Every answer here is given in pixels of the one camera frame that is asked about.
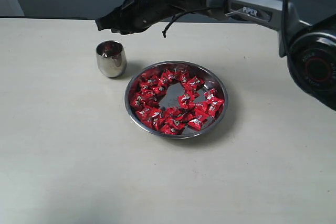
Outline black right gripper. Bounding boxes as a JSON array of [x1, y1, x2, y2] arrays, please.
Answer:
[[95, 0, 182, 35]]

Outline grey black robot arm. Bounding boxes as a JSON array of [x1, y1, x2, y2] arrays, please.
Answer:
[[96, 0, 335, 109]]

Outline stainless steel cup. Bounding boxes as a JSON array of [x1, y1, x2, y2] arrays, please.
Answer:
[[96, 40, 127, 78]]

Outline round stainless steel plate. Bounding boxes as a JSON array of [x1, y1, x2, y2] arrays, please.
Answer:
[[124, 61, 228, 140]]

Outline red wrapped candy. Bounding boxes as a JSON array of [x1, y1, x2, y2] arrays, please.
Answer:
[[179, 71, 190, 85], [130, 93, 145, 111], [187, 118, 207, 131], [185, 76, 204, 91], [206, 97, 225, 118], [204, 88, 216, 103], [165, 118, 185, 131]]

